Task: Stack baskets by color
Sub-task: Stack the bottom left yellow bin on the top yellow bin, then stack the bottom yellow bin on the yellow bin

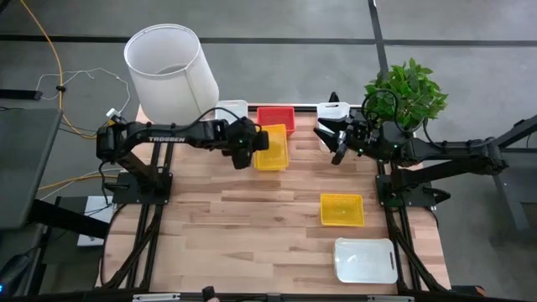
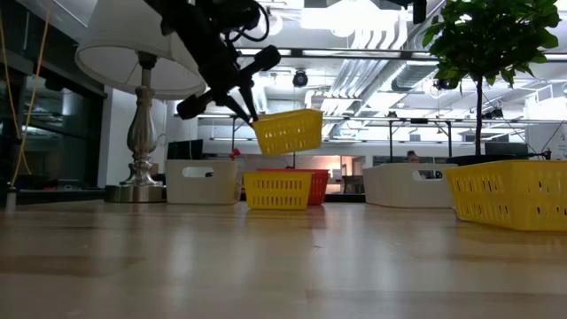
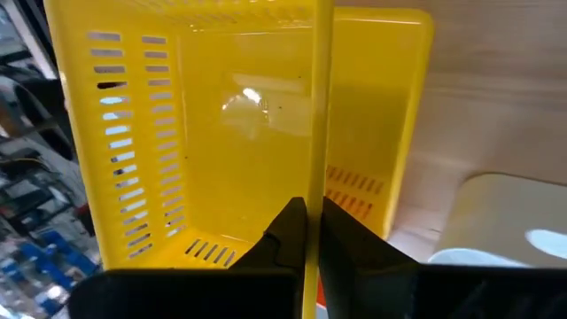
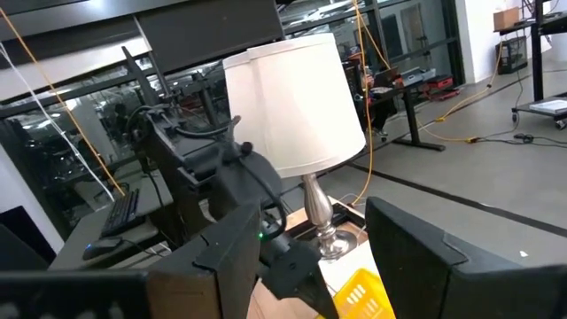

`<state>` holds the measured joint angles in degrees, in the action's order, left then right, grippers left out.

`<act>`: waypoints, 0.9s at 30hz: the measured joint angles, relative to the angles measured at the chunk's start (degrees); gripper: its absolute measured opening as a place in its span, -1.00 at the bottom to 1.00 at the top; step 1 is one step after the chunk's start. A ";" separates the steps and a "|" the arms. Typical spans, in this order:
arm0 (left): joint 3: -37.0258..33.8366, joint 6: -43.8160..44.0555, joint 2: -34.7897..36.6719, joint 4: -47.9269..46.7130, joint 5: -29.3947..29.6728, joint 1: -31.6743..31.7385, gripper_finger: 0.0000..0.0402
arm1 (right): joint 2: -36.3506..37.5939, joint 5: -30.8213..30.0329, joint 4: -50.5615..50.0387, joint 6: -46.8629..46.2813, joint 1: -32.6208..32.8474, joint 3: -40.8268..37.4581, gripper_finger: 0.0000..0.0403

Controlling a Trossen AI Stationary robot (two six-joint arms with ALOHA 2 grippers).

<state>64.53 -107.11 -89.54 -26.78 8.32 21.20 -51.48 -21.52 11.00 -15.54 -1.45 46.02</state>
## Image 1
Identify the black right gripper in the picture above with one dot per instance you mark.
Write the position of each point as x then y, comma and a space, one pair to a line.
363, 140

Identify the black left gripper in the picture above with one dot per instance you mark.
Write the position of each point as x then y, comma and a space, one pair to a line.
241, 134

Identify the yellow plastic slotted basket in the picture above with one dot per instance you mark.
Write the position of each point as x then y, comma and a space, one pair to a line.
274, 153
342, 209

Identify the white plastic bin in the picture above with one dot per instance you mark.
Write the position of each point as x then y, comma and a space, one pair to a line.
365, 260
233, 110
335, 110

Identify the red plastic slotted basket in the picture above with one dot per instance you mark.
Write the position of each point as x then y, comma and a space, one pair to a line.
275, 115

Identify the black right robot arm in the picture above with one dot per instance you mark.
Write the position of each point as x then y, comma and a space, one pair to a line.
440, 149

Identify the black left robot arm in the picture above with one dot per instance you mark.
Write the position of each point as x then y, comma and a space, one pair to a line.
168, 137

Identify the green potted artificial tree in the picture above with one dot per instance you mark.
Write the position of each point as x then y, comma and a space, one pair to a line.
413, 92

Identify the white plug adapter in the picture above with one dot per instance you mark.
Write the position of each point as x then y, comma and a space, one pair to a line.
113, 113

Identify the small black round object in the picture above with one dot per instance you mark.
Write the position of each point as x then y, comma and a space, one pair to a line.
208, 292

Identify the white flat box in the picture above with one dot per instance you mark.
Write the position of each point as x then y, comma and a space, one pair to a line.
94, 208

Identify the black metal side stand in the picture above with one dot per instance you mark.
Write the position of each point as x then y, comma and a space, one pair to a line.
520, 130

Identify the black support beam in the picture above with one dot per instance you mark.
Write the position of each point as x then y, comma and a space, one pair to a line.
63, 218

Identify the black and orange clamp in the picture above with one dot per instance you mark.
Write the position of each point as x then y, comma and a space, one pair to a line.
478, 290

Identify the dark grey flat panel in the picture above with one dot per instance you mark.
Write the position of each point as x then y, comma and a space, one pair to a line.
25, 168

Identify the black floor strip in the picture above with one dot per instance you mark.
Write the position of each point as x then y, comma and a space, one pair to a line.
21, 94

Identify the black device with indicator light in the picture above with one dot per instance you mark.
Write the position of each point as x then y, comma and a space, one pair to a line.
12, 272

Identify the black rail clamp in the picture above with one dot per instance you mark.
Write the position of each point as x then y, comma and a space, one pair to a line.
334, 99

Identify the black table edge rail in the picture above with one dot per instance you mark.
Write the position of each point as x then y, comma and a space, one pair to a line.
306, 107

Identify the black table frame struts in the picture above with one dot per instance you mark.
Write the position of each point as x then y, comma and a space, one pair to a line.
144, 243
405, 247

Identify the black rail with silver brackets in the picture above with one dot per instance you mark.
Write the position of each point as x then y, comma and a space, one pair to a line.
293, 298

